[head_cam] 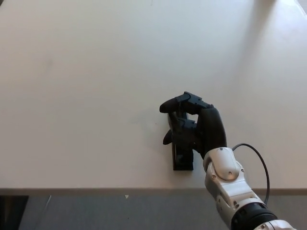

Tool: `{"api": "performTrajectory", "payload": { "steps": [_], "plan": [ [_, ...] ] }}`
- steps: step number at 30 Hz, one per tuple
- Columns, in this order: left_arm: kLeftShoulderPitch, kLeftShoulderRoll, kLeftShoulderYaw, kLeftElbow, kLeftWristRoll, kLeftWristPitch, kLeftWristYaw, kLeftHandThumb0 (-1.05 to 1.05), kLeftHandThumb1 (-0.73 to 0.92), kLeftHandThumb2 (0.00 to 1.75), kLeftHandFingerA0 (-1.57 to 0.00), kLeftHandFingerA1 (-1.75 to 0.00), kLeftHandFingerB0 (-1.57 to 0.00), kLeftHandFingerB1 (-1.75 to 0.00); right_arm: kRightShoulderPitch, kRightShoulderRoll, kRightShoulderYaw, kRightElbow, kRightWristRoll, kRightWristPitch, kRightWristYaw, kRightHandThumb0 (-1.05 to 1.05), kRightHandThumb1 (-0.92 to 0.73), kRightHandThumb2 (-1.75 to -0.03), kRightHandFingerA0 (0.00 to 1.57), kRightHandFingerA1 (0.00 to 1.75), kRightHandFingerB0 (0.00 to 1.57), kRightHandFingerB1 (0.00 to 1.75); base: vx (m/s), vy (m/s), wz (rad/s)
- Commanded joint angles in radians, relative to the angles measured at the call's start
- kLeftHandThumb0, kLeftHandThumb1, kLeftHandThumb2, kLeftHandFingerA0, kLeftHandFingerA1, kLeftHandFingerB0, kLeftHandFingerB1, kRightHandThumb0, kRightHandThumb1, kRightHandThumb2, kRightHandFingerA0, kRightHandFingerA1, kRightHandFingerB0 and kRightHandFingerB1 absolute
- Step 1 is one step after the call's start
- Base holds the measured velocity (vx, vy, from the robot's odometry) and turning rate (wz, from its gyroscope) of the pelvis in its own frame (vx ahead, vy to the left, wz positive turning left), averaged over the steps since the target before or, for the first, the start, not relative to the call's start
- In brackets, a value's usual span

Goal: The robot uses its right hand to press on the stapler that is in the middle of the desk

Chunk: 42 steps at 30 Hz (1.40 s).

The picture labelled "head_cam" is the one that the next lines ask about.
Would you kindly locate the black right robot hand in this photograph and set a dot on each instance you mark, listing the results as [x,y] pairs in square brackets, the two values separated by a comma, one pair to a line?
[211,129]

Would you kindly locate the black desk stapler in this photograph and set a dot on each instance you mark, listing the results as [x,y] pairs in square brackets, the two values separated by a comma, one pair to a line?
[183,160]

